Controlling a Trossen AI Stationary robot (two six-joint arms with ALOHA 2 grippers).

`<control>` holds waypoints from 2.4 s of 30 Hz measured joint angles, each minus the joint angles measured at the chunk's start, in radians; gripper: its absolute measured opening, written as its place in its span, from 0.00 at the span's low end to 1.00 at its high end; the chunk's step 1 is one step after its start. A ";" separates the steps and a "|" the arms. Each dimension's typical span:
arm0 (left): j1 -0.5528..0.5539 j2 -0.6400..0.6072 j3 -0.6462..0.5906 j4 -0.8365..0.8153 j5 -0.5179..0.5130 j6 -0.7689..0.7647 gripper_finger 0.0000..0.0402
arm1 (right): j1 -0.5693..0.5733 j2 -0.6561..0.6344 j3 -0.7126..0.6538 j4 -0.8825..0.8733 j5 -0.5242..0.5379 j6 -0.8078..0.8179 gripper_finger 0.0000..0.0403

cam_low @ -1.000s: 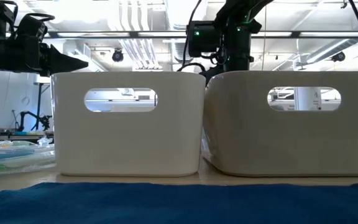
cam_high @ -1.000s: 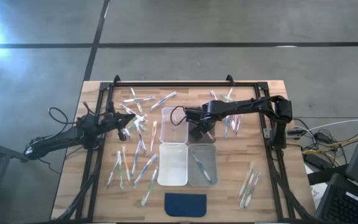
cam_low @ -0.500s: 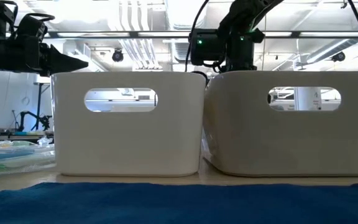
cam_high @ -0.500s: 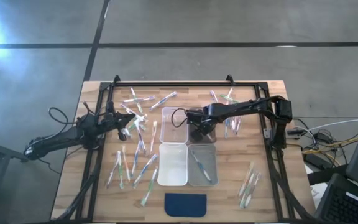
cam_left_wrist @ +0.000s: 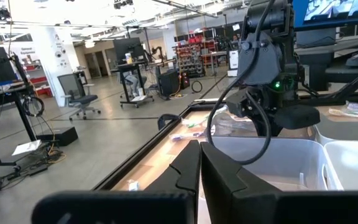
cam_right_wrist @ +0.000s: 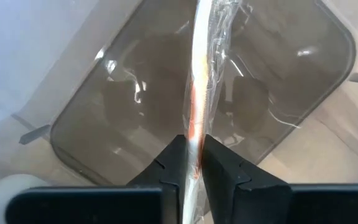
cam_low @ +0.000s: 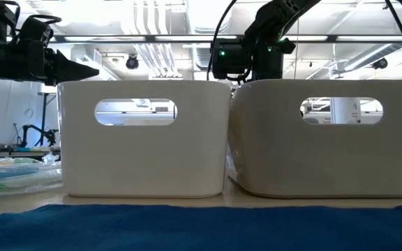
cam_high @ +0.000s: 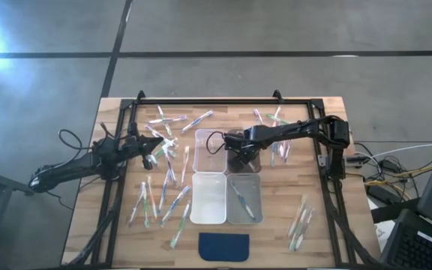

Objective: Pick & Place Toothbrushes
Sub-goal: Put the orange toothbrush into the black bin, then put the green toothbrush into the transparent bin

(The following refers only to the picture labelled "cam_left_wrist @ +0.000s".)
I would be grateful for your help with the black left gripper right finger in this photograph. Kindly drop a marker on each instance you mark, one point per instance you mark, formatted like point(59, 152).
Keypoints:
point(259, 208)

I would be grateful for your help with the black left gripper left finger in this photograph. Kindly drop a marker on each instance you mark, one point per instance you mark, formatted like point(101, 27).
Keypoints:
point(120, 208)

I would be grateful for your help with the black background robot arm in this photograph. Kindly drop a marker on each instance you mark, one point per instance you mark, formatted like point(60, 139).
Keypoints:
point(158, 53)

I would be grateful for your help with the clear plastic bin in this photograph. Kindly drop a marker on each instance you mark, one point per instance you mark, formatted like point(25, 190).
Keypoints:
point(291, 155)

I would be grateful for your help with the white plastic bin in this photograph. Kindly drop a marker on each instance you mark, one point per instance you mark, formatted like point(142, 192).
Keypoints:
point(353, 165)

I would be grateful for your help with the white cabinet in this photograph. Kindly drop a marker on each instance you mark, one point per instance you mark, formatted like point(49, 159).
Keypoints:
point(233, 60)

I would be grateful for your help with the black power strip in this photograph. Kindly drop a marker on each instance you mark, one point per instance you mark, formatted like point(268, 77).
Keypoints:
point(37, 169)

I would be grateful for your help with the black floor box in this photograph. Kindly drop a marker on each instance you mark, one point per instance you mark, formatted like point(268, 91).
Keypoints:
point(57, 136)

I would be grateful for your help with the purple white wrapped toothbrush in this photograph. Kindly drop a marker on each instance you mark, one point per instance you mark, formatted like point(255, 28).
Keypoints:
point(183, 136)

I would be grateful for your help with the black table clamp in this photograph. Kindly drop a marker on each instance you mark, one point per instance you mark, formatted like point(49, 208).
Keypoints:
point(166, 119)

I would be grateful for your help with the person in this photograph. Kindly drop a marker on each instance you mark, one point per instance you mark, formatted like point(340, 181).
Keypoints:
point(235, 38)
point(132, 81)

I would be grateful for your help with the white paper sheet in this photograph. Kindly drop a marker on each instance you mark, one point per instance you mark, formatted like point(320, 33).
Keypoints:
point(26, 147)

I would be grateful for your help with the black monitor screen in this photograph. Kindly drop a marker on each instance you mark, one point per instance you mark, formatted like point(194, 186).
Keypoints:
point(334, 9)

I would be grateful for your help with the red shelving rack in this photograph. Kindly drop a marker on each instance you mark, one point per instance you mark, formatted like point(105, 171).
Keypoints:
point(194, 53)

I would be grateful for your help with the grey office chair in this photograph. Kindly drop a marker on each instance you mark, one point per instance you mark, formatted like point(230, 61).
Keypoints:
point(76, 93)

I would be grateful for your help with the black computer tower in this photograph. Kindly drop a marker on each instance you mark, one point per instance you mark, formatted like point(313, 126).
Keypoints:
point(168, 82)

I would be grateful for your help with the white square pillar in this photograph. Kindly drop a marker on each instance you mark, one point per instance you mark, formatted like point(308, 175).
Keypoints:
point(54, 62)

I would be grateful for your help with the black monitor on desk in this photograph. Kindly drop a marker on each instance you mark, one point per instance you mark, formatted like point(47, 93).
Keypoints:
point(128, 48)

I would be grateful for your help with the black aluminium table frame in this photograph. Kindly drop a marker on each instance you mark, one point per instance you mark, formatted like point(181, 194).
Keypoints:
point(141, 154)

